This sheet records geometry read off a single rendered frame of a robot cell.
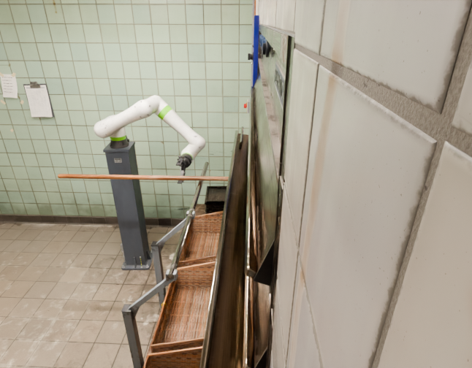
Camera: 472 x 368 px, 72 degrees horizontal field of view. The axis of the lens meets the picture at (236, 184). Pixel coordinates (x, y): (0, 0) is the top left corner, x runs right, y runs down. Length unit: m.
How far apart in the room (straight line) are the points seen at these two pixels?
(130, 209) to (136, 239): 0.31
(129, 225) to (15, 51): 1.92
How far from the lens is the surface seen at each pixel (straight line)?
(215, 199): 2.70
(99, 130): 2.63
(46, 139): 3.92
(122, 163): 2.82
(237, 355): 0.88
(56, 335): 3.03
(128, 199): 2.96
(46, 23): 3.62
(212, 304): 0.95
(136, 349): 1.83
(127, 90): 3.40
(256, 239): 0.66
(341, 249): 0.16
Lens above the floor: 2.11
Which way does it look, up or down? 26 degrees down
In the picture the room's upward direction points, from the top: straight up
